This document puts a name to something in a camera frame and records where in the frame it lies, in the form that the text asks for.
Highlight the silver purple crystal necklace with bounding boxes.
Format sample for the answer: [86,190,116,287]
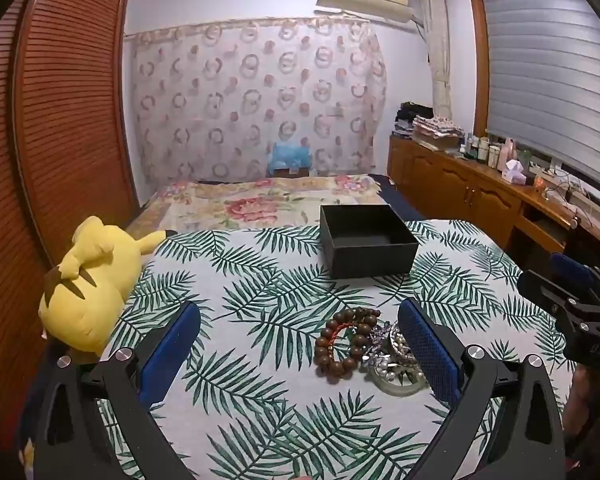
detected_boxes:
[357,323,406,378]

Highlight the brown wooden bead bracelet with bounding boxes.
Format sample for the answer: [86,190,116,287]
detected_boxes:
[314,306,383,380]

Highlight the black jewelry box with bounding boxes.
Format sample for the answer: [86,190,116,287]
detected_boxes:
[320,205,419,280]

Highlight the person's right hand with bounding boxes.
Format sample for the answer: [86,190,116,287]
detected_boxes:
[562,364,600,458]

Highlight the wooden sideboard cabinet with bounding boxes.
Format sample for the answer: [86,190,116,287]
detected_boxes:
[387,136,600,275]

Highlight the pink tissue box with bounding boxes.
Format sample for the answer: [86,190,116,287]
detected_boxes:
[502,159,527,185]

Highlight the yellow Pikachu plush toy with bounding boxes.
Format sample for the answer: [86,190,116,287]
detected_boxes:
[38,216,174,356]

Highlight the bottles on sideboard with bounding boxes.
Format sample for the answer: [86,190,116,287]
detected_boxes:
[460,133,518,172]

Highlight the palm leaf print cloth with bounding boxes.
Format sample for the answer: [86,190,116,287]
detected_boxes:
[109,220,574,479]

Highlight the floral bed cover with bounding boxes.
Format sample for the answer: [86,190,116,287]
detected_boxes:
[126,174,393,238]

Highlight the grey window blind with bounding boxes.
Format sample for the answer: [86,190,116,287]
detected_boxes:
[482,0,600,184]

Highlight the stack of folded clothes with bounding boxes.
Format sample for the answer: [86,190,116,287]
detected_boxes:
[392,102,465,152]

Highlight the blue plush toy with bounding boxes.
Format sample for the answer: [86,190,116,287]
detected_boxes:
[268,143,312,177]

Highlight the brown louvered wardrobe door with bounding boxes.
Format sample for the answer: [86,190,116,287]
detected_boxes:
[0,0,142,396]

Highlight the circle patterned curtain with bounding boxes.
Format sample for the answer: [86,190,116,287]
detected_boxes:
[131,16,387,186]

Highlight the beige side curtain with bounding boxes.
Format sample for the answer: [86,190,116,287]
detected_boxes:
[419,0,452,119]

